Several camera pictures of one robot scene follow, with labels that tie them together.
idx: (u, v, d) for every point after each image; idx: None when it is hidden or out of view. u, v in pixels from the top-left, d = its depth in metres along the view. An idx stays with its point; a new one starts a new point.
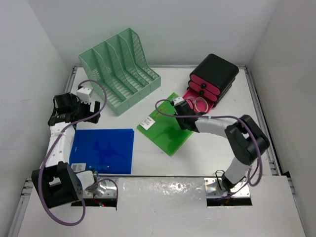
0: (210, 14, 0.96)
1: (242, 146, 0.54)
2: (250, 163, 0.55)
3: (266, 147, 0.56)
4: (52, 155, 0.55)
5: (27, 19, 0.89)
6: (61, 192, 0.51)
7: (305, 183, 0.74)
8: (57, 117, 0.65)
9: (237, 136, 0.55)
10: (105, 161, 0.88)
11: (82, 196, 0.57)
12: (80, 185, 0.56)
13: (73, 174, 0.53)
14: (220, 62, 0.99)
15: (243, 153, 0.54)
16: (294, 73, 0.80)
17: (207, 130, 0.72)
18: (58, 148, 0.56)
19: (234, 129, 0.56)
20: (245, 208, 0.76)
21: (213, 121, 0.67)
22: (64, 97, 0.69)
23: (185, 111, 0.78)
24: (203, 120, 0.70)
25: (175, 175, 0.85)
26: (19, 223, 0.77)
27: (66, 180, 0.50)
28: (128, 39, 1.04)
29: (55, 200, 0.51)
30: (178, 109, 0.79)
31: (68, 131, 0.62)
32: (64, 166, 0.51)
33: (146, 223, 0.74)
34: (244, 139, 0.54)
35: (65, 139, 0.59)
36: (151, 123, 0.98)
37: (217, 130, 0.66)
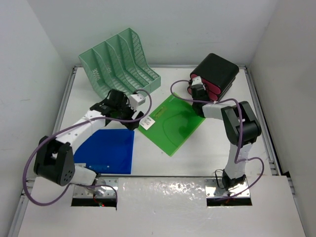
0: (210, 13, 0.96)
1: (232, 123, 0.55)
2: (236, 144, 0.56)
3: (256, 134, 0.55)
4: (67, 133, 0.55)
5: (27, 19, 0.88)
6: (50, 170, 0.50)
7: (305, 183, 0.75)
8: (99, 106, 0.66)
9: (229, 113, 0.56)
10: (105, 161, 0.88)
11: (69, 182, 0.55)
12: (72, 172, 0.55)
13: (71, 160, 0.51)
14: (220, 62, 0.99)
15: (231, 132, 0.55)
16: (294, 73, 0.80)
17: (210, 115, 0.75)
18: (76, 131, 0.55)
19: (229, 108, 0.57)
20: (245, 208, 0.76)
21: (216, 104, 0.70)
22: (119, 94, 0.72)
23: (199, 95, 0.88)
24: (209, 104, 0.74)
25: (175, 175, 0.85)
26: (19, 223, 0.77)
27: (60, 163, 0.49)
28: (128, 39, 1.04)
29: (41, 172, 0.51)
30: (193, 90, 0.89)
31: (98, 122, 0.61)
32: (67, 149, 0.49)
33: (146, 224, 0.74)
34: (235, 118, 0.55)
35: (91, 128, 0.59)
36: (151, 123, 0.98)
37: (216, 113, 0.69)
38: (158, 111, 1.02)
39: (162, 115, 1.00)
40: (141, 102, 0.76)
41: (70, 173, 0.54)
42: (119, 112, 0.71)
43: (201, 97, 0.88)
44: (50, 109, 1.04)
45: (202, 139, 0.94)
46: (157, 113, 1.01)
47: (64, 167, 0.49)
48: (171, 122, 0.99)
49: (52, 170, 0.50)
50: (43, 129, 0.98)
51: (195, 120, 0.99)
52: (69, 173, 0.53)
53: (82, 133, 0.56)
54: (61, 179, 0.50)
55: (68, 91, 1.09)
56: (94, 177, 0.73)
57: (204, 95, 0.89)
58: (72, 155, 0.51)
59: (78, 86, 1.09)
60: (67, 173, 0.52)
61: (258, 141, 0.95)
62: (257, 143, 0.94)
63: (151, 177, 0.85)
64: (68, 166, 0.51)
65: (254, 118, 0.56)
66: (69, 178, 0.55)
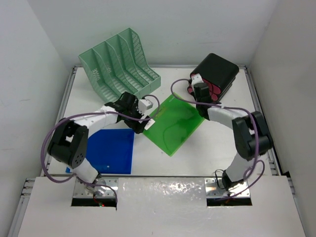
0: (210, 14, 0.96)
1: (245, 140, 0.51)
2: (246, 159, 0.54)
3: (267, 147, 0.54)
4: (84, 118, 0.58)
5: (27, 19, 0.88)
6: (64, 149, 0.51)
7: (305, 183, 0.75)
8: (112, 103, 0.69)
9: (243, 128, 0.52)
10: (105, 161, 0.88)
11: (78, 166, 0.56)
12: (83, 155, 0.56)
13: (85, 141, 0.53)
14: (220, 62, 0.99)
15: (243, 146, 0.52)
16: (294, 73, 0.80)
17: (215, 119, 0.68)
18: (92, 118, 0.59)
19: (241, 121, 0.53)
20: (245, 208, 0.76)
21: (225, 110, 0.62)
22: (130, 97, 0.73)
23: (202, 95, 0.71)
24: (216, 108, 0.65)
25: (175, 175, 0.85)
26: (19, 223, 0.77)
27: (76, 142, 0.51)
28: (128, 39, 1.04)
29: (55, 150, 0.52)
30: (197, 90, 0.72)
31: (111, 116, 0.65)
32: (84, 130, 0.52)
33: (146, 224, 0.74)
34: (248, 134, 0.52)
35: (104, 119, 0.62)
36: (152, 123, 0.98)
37: (226, 122, 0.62)
38: (159, 111, 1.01)
39: (162, 116, 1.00)
40: (149, 107, 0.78)
41: (81, 157, 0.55)
42: (130, 112, 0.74)
43: (205, 98, 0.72)
44: (50, 109, 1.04)
45: (202, 139, 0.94)
46: (157, 113, 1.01)
47: (79, 147, 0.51)
48: (171, 123, 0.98)
49: (66, 149, 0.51)
50: (43, 129, 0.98)
51: (196, 120, 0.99)
52: (80, 155, 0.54)
53: (97, 121, 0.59)
54: (73, 160, 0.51)
55: (68, 91, 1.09)
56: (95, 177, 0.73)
57: (209, 95, 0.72)
58: (87, 138, 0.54)
59: (78, 86, 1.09)
60: (78, 155, 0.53)
61: None
62: None
63: (151, 177, 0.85)
64: (82, 148, 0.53)
65: (266, 132, 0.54)
66: (78, 163, 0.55)
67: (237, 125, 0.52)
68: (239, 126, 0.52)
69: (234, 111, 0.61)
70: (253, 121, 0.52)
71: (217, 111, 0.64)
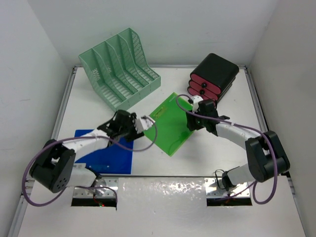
0: (210, 13, 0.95)
1: (259, 163, 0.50)
2: (259, 181, 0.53)
3: (284, 170, 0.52)
4: (73, 142, 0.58)
5: (27, 19, 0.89)
6: (47, 173, 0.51)
7: (305, 183, 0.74)
8: (105, 128, 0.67)
9: (257, 150, 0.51)
10: (105, 161, 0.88)
11: (60, 190, 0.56)
12: (66, 180, 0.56)
13: (69, 167, 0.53)
14: (220, 62, 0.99)
15: (258, 170, 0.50)
16: (294, 73, 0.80)
17: (225, 136, 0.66)
18: (81, 141, 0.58)
19: (256, 143, 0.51)
20: (245, 208, 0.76)
21: (236, 129, 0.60)
22: (123, 118, 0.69)
23: (208, 111, 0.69)
24: (225, 124, 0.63)
25: (175, 175, 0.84)
26: (19, 223, 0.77)
27: (59, 167, 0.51)
28: (128, 39, 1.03)
29: (37, 173, 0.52)
30: (202, 106, 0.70)
31: (101, 140, 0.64)
32: (70, 155, 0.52)
33: (146, 223, 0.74)
34: (263, 156, 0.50)
35: (95, 142, 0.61)
36: (152, 123, 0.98)
37: (238, 141, 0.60)
38: (158, 111, 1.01)
39: (162, 116, 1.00)
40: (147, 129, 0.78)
41: (63, 181, 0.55)
42: (123, 131, 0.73)
43: (211, 114, 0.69)
44: (50, 109, 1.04)
45: (202, 139, 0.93)
46: (158, 113, 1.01)
47: (62, 173, 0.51)
48: (171, 123, 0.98)
49: (49, 174, 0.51)
50: (43, 129, 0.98)
51: None
52: (63, 180, 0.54)
53: (86, 145, 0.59)
54: (55, 184, 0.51)
55: (68, 91, 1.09)
56: (94, 179, 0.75)
57: (215, 110, 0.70)
58: (72, 163, 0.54)
59: (78, 86, 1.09)
60: (60, 181, 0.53)
61: None
62: None
63: (151, 176, 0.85)
64: (65, 174, 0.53)
65: (282, 153, 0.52)
66: (60, 187, 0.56)
67: (252, 147, 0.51)
68: (253, 148, 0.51)
69: (247, 130, 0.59)
70: (268, 143, 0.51)
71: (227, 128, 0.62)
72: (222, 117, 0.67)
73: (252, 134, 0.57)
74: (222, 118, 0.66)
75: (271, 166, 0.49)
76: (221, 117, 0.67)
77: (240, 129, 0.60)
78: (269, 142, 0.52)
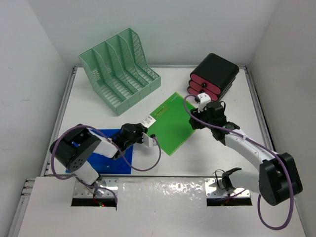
0: (210, 13, 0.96)
1: (273, 188, 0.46)
2: (271, 204, 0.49)
3: (297, 193, 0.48)
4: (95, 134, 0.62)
5: (27, 19, 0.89)
6: (69, 150, 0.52)
7: (305, 183, 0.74)
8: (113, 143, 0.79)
9: (272, 175, 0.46)
10: (105, 161, 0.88)
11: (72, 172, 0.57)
12: (79, 164, 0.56)
13: (89, 151, 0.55)
14: (220, 62, 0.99)
15: (271, 194, 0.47)
16: (294, 73, 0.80)
17: (234, 148, 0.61)
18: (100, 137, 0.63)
19: (271, 167, 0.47)
20: (245, 208, 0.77)
21: (248, 144, 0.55)
22: (129, 134, 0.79)
23: (216, 116, 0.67)
24: (236, 137, 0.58)
25: (175, 176, 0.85)
26: (19, 224, 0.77)
27: (84, 147, 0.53)
28: (128, 39, 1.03)
29: (59, 148, 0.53)
30: (211, 110, 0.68)
31: (112, 148, 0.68)
32: (97, 139, 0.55)
33: (146, 223, 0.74)
34: (278, 180, 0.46)
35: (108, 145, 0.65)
36: (152, 121, 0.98)
37: (249, 157, 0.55)
38: (160, 110, 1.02)
39: (163, 115, 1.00)
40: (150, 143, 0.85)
41: (78, 164, 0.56)
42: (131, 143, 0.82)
43: (219, 119, 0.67)
44: (50, 109, 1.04)
45: (202, 139, 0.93)
46: (159, 111, 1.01)
47: (85, 152, 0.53)
48: (172, 122, 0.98)
49: (71, 151, 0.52)
50: (43, 128, 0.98)
51: None
52: (78, 162, 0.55)
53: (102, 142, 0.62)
54: (71, 163, 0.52)
55: (68, 91, 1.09)
56: (95, 179, 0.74)
57: (223, 116, 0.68)
58: (93, 148, 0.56)
59: (79, 87, 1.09)
60: (78, 161, 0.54)
61: (258, 139, 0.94)
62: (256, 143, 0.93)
63: (151, 176, 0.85)
64: (85, 154, 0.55)
65: (296, 177, 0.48)
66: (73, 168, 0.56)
67: (266, 171, 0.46)
68: (267, 173, 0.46)
69: (260, 147, 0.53)
70: (285, 169, 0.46)
71: (238, 142, 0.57)
72: (232, 127, 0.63)
73: (266, 153, 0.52)
74: (232, 128, 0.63)
75: (285, 190, 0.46)
76: (231, 126, 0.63)
77: (252, 145, 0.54)
78: (285, 167, 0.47)
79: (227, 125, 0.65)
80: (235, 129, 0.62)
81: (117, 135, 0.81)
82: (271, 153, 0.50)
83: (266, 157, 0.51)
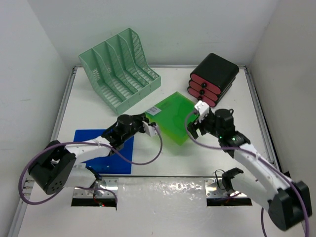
0: (210, 13, 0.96)
1: (286, 217, 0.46)
2: (278, 227, 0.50)
3: None
4: (77, 146, 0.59)
5: (27, 19, 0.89)
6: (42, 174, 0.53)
7: (305, 183, 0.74)
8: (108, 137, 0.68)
9: (286, 206, 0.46)
10: (105, 161, 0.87)
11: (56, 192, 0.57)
12: (61, 183, 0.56)
13: (66, 172, 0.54)
14: (220, 62, 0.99)
15: (283, 221, 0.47)
16: (294, 73, 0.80)
17: (242, 163, 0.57)
18: (82, 146, 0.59)
19: (286, 197, 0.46)
20: (245, 208, 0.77)
21: (261, 166, 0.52)
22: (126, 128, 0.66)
23: (226, 126, 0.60)
24: (248, 155, 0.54)
25: (176, 176, 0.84)
26: (19, 224, 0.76)
27: (57, 169, 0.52)
28: (128, 39, 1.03)
29: (35, 171, 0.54)
30: (220, 119, 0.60)
31: (105, 147, 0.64)
32: (71, 158, 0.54)
33: (146, 224, 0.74)
34: (291, 210, 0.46)
35: (97, 150, 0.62)
36: (158, 110, 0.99)
37: (259, 178, 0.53)
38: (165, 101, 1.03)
39: (168, 107, 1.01)
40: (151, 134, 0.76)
41: (59, 184, 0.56)
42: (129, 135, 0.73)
43: (228, 130, 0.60)
44: (50, 109, 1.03)
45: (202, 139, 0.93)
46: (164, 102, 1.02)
47: (59, 175, 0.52)
48: (177, 116, 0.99)
49: (45, 175, 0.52)
50: (43, 129, 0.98)
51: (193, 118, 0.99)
52: (59, 182, 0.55)
53: (88, 150, 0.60)
54: (49, 186, 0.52)
55: (68, 91, 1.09)
56: (93, 180, 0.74)
57: (233, 125, 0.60)
58: (69, 168, 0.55)
59: (79, 87, 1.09)
60: (56, 183, 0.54)
61: (258, 140, 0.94)
62: (256, 143, 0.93)
63: (151, 177, 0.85)
64: (62, 177, 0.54)
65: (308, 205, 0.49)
66: (54, 190, 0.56)
67: (282, 201, 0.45)
68: (283, 203, 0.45)
69: (273, 172, 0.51)
70: (300, 199, 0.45)
71: (250, 161, 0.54)
72: (242, 139, 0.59)
73: (280, 178, 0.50)
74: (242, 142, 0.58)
75: (296, 218, 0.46)
76: (242, 139, 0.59)
77: (266, 168, 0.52)
78: (299, 195, 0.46)
79: (237, 137, 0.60)
80: (244, 144, 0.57)
81: (113, 128, 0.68)
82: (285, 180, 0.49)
83: (281, 185, 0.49)
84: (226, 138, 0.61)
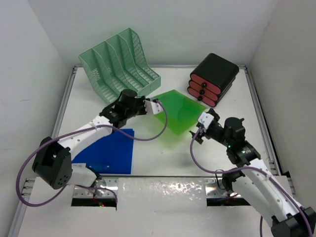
0: (209, 13, 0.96)
1: None
2: None
3: None
4: (70, 137, 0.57)
5: (27, 19, 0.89)
6: (46, 172, 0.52)
7: (305, 183, 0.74)
8: (109, 112, 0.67)
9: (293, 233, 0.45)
10: (105, 161, 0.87)
11: (65, 183, 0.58)
12: (68, 176, 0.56)
13: (66, 167, 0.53)
14: (220, 62, 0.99)
15: None
16: (294, 73, 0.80)
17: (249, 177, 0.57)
18: (78, 136, 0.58)
19: (294, 224, 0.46)
20: (245, 208, 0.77)
21: (272, 186, 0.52)
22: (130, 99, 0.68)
23: (236, 138, 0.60)
24: (258, 173, 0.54)
25: (175, 175, 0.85)
26: (19, 224, 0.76)
27: (57, 167, 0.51)
28: (128, 39, 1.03)
29: (39, 170, 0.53)
30: (229, 130, 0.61)
31: (104, 129, 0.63)
32: (66, 154, 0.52)
33: (146, 224, 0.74)
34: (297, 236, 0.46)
35: (95, 135, 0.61)
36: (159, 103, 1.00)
37: (267, 198, 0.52)
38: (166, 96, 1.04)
39: (171, 106, 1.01)
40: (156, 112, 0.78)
41: (66, 178, 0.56)
42: (131, 113, 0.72)
43: (238, 141, 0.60)
44: (50, 109, 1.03)
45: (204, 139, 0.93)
46: (164, 97, 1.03)
47: (60, 171, 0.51)
48: (177, 110, 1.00)
49: (48, 173, 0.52)
50: (43, 129, 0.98)
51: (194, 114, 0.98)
52: (64, 177, 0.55)
53: (84, 138, 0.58)
54: (55, 182, 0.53)
55: (68, 91, 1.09)
56: (94, 179, 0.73)
57: (243, 137, 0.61)
58: (69, 162, 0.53)
59: (79, 87, 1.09)
60: (62, 178, 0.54)
61: (258, 140, 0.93)
62: (257, 143, 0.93)
63: (151, 176, 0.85)
64: (65, 171, 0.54)
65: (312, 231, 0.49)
66: (61, 184, 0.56)
67: (290, 229, 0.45)
68: (290, 230, 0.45)
69: (284, 195, 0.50)
70: (309, 227, 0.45)
71: (260, 180, 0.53)
72: (251, 152, 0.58)
73: (289, 203, 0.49)
74: (252, 156, 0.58)
75: None
76: (251, 152, 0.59)
77: (276, 190, 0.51)
78: (308, 224, 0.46)
79: (246, 149, 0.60)
80: (253, 158, 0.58)
81: (116, 103, 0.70)
82: (295, 206, 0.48)
83: (290, 210, 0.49)
84: (234, 149, 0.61)
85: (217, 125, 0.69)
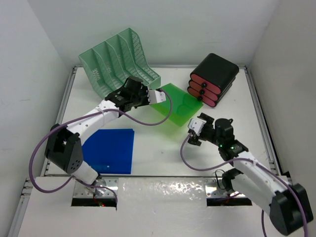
0: (209, 13, 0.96)
1: (286, 220, 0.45)
2: (281, 232, 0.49)
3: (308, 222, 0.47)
4: (79, 123, 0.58)
5: (27, 19, 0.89)
6: (59, 157, 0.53)
7: (305, 183, 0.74)
8: (115, 97, 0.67)
9: (285, 209, 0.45)
10: (105, 161, 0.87)
11: (77, 168, 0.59)
12: (79, 160, 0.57)
13: (78, 151, 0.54)
14: (221, 62, 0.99)
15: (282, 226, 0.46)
16: (294, 72, 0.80)
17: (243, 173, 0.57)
18: (86, 121, 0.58)
19: (284, 199, 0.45)
20: (245, 208, 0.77)
21: (259, 171, 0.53)
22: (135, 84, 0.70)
23: (225, 137, 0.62)
24: (245, 162, 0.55)
25: (176, 176, 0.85)
26: (19, 223, 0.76)
27: (68, 151, 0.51)
28: (128, 39, 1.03)
29: (52, 156, 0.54)
30: (219, 130, 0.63)
31: (109, 115, 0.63)
32: (76, 139, 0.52)
33: (146, 224, 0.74)
34: (290, 211, 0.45)
35: (102, 119, 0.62)
36: None
37: (258, 184, 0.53)
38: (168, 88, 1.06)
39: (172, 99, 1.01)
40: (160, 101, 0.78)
41: (78, 162, 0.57)
42: (137, 99, 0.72)
43: (227, 140, 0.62)
44: (50, 109, 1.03)
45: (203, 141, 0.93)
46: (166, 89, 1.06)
47: (71, 155, 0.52)
48: (177, 102, 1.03)
49: (61, 158, 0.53)
50: (43, 129, 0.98)
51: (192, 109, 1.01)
52: (76, 161, 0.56)
53: (92, 124, 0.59)
54: (68, 167, 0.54)
55: (69, 91, 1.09)
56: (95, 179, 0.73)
57: (233, 136, 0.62)
58: (79, 146, 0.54)
59: (79, 87, 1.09)
60: (75, 162, 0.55)
61: (258, 140, 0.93)
62: (257, 143, 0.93)
63: (151, 176, 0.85)
64: (77, 155, 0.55)
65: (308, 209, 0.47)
66: (74, 168, 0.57)
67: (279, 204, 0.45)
68: (280, 207, 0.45)
69: (271, 176, 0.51)
70: (297, 201, 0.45)
71: (249, 169, 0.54)
72: (241, 148, 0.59)
73: (277, 182, 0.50)
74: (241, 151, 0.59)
75: (298, 221, 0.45)
76: (240, 148, 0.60)
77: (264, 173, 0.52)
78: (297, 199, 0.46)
79: (235, 146, 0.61)
80: (246, 152, 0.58)
81: (122, 89, 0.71)
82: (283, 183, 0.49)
83: (278, 188, 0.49)
84: (225, 147, 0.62)
85: (209, 126, 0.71)
